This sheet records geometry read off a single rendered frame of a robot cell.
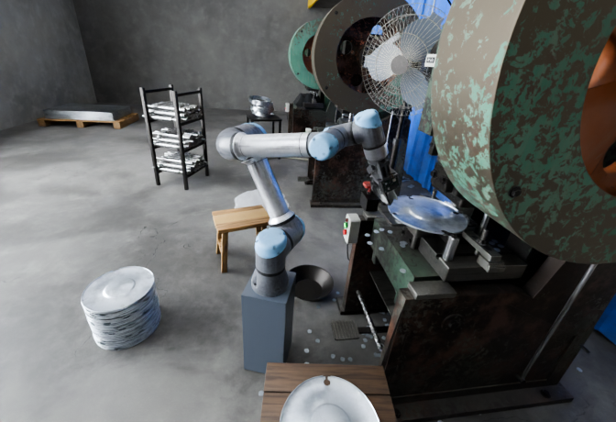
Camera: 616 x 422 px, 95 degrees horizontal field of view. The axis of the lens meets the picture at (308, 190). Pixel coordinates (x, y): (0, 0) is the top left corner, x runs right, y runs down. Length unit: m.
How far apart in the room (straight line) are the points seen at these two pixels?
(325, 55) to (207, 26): 5.56
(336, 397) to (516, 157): 0.84
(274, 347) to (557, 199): 1.09
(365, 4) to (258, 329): 2.06
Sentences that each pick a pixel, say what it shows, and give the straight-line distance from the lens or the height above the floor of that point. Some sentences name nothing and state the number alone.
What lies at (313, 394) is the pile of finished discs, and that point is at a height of 0.35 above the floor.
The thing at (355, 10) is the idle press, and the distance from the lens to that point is 2.29.
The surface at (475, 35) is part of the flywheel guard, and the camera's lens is 0.59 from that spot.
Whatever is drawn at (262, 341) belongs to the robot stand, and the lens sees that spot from 1.35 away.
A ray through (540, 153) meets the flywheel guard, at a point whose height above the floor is 1.17.
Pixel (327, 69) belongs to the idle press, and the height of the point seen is 1.23.
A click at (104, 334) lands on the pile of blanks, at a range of 1.69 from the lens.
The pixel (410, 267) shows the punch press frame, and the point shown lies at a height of 0.65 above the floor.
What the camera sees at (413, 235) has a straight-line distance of 1.17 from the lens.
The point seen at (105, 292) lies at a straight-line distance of 1.67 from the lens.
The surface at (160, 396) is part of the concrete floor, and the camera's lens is 1.55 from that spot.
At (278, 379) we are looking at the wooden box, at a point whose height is 0.35.
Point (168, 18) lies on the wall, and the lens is 7.77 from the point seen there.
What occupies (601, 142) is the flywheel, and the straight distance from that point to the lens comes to 0.85.
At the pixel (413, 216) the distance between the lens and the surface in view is 1.14.
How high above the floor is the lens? 1.29
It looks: 25 degrees down
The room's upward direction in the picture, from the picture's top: 4 degrees clockwise
